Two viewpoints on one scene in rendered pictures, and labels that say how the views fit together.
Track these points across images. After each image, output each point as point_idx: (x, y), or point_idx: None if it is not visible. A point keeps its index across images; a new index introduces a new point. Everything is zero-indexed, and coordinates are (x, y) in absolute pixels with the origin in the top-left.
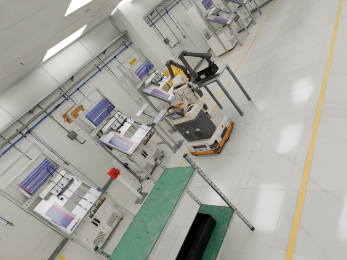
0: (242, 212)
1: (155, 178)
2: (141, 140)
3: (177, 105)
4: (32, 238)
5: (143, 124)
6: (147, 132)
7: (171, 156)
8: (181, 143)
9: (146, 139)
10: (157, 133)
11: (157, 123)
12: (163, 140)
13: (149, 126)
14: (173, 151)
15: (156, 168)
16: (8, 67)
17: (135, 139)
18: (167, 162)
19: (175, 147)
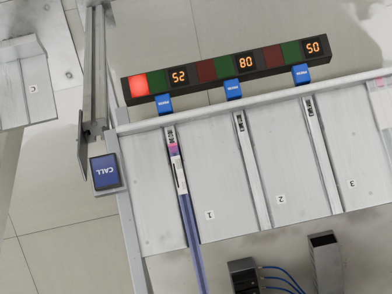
0: None
1: (359, 0)
2: (321, 81)
3: None
4: None
5: (135, 233)
6: (199, 108)
7: (146, 7)
8: (4, 6)
9: (268, 60)
10: (105, 98)
11: (40, 43)
12: (102, 55)
13: (114, 152)
14: (104, 17)
15: (273, 88)
16: None
17: (359, 150)
18: (205, 10)
19: (57, 48)
